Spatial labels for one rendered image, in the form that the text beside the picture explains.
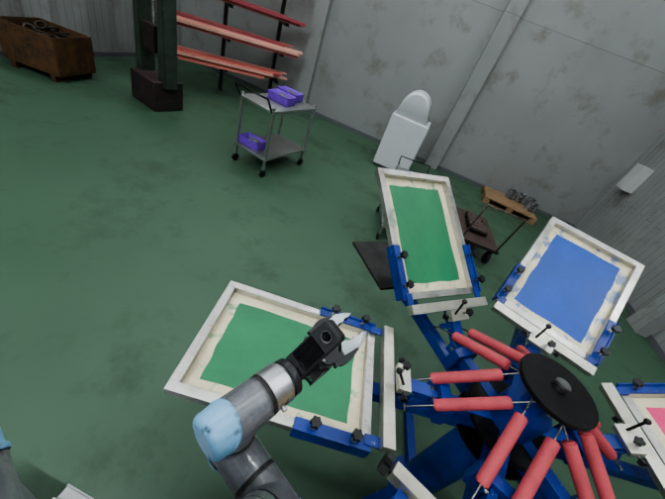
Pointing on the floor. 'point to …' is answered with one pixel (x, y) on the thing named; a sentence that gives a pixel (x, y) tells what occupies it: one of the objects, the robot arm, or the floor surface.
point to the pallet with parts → (512, 202)
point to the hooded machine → (405, 132)
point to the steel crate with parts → (47, 48)
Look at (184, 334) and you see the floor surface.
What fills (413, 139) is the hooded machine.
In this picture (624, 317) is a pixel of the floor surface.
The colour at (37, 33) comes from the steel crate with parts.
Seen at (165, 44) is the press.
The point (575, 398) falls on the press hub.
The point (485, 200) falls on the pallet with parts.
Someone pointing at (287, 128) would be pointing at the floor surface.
